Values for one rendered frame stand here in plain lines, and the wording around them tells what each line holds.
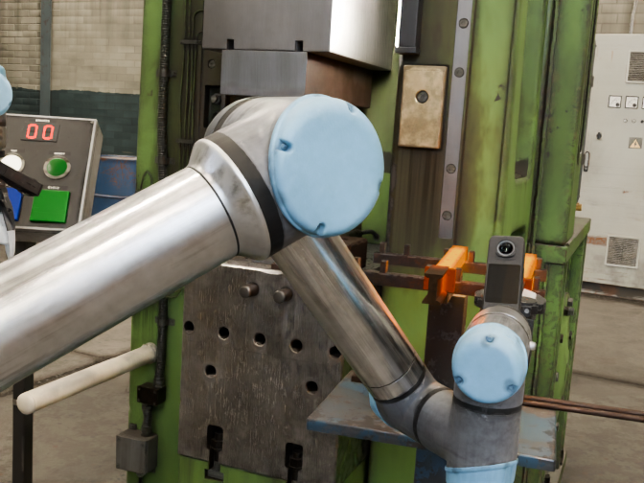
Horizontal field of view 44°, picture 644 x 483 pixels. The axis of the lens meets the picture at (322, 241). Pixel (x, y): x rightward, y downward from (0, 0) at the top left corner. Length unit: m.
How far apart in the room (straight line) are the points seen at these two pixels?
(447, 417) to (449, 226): 0.85
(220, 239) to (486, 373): 0.33
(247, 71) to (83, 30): 8.49
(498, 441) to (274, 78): 1.03
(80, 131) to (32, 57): 8.86
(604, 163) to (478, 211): 5.12
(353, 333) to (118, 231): 0.36
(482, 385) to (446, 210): 0.91
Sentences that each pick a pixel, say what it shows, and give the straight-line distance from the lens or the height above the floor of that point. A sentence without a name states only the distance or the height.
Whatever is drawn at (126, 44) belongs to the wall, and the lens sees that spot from 9.74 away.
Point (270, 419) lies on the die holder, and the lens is 1.73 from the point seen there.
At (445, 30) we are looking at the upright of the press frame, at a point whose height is 1.43.
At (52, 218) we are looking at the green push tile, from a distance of 1.80.
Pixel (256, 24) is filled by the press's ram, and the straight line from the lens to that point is 1.73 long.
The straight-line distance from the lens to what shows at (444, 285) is 1.21.
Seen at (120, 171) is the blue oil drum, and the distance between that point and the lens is 6.25.
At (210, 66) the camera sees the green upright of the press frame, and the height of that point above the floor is 1.34.
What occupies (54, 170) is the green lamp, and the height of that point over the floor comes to 1.08.
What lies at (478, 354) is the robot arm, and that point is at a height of 0.99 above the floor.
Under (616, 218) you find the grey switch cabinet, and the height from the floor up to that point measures 0.64.
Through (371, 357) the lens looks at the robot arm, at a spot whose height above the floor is 0.96.
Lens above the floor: 1.21
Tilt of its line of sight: 8 degrees down
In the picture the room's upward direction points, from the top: 4 degrees clockwise
